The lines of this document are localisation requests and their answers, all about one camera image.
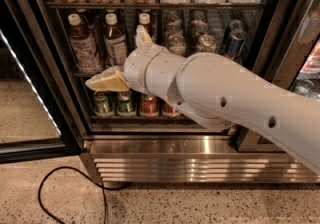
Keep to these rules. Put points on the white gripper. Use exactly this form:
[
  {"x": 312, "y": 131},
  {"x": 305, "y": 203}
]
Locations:
[{"x": 136, "y": 65}]

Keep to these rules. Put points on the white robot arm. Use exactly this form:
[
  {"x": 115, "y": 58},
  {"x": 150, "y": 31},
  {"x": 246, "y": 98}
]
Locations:
[{"x": 213, "y": 90}]

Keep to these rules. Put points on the front left green can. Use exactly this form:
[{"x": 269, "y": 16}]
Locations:
[{"x": 103, "y": 104}]

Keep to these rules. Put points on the front left red can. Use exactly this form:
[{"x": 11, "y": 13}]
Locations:
[{"x": 148, "y": 106}]

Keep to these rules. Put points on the red can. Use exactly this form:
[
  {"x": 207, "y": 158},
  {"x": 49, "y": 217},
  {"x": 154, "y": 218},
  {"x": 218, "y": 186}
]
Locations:
[
  {"x": 168, "y": 111},
  {"x": 148, "y": 106}
]

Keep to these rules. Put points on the front silver green can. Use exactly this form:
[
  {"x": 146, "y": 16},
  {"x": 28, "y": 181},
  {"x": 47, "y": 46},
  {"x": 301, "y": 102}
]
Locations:
[{"x": 176, "y": 45}]

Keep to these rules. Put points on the front right red can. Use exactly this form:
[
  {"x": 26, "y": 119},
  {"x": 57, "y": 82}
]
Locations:
[{"x": 168, "y": 111}]

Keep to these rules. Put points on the front silver can right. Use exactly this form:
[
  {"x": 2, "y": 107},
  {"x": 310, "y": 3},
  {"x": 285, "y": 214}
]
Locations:
[{"x": 206, "y": 43}]

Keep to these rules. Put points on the open glass fridge door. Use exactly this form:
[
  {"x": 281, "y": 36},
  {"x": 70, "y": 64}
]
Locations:
[{"x": 39, "y": 119}]

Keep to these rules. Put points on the front blue energy can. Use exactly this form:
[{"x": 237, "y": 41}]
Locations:
[{"x": 234, "y": 44}]

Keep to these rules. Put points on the stainless steel fridge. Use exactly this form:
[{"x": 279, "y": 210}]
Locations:
[{"x": 158, "y": 149}]

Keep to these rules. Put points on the middle tea bottle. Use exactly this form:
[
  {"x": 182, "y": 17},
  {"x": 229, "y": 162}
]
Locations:
[{"x": 115, "y": 41}]

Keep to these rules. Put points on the tea bottle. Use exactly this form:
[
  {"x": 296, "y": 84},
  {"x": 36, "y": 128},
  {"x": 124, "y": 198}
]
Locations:
[
  {"x": 84, "y": 46},
  {"x": 115, "y": 41},
  {"x": 145, "y": 21}
]

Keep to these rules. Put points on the left tea bottle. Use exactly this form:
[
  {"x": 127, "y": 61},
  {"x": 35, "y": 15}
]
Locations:
[{"x": 84, "y": 46}]

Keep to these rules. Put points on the right tea bottle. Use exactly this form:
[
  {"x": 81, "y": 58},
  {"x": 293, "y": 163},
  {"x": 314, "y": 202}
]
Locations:
[{"x": 145, "y": 21}]

